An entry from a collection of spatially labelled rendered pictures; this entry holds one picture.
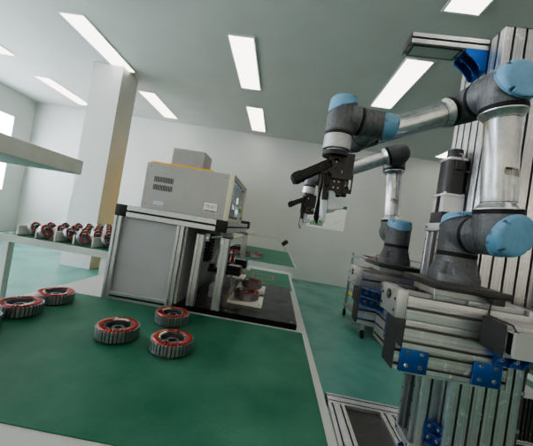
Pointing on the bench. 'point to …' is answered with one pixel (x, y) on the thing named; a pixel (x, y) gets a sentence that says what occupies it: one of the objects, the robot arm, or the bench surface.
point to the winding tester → (190, 191)
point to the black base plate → (280, 310)
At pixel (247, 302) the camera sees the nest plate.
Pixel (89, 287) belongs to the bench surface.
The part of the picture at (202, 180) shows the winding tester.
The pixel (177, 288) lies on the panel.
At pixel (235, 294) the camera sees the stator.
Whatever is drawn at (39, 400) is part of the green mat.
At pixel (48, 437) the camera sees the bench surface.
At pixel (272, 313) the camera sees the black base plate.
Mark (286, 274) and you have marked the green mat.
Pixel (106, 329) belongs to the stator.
